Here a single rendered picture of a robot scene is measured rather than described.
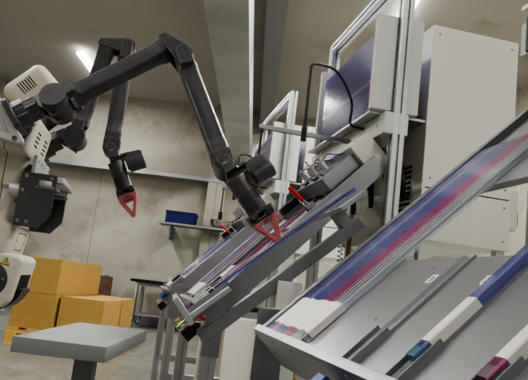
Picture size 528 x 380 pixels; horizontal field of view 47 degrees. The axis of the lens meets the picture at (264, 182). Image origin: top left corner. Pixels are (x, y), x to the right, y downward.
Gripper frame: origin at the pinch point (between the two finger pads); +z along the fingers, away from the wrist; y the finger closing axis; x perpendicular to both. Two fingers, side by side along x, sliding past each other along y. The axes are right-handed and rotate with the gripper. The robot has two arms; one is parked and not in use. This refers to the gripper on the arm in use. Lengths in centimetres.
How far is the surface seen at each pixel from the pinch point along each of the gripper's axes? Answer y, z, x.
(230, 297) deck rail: 18.6, 7.0, 17.8
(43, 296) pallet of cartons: 448, -56, 141
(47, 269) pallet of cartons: 449, -75, 125
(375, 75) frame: 21, -23, -59
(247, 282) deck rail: 19.0, 6.3, 11.1
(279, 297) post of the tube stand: -14.4, 10.4, 9.9
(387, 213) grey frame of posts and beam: 18.2, 14.1, -35.4
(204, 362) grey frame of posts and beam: 13.9, 16.7, 33.7
